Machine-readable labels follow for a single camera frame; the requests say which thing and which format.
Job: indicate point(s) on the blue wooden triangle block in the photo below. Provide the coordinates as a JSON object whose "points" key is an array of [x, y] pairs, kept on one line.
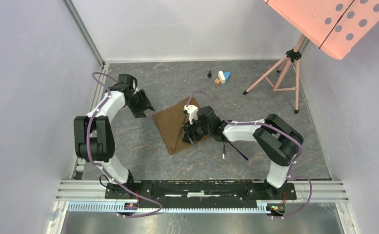
{"points": [[227, 76]]}

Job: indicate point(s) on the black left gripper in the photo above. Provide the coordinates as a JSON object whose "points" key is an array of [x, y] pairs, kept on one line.
{"points": [[138, 112]]}

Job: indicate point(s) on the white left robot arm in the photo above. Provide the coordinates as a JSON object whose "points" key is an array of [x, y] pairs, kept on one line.
{"points": [[93, 135]]}

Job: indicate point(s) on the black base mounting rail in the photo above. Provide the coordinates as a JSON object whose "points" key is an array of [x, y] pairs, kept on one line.
{"points": [[197, 194]]}

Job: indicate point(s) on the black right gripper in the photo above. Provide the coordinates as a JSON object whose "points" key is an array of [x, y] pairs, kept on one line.
{"points": [[187, 137]]}

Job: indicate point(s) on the cream toy brick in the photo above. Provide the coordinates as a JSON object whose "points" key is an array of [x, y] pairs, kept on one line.
{"points": [[221, 77]]}

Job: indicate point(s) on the pink tripod stand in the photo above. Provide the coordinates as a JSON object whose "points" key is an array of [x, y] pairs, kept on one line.
{"points": [[290, 59]]}

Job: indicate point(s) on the silver fork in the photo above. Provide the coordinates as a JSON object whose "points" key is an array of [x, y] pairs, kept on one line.
{"points": [[224, 151]]}

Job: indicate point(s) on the purple spoon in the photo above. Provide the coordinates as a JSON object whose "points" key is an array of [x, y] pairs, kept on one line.
{"points": [[243, 155]]}

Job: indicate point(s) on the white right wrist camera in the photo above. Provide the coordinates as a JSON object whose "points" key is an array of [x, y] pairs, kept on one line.
{"points": [[192, 112]]}

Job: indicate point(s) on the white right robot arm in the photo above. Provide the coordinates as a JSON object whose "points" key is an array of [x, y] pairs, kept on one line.
{"points": [[281, 142]]}

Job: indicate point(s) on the brown cloth napkin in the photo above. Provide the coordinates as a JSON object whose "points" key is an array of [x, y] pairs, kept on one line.
{"points": [[169, 123]]}

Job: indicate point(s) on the pink perforated stand board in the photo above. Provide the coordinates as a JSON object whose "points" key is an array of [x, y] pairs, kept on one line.
{"points": [[334, 26]]}

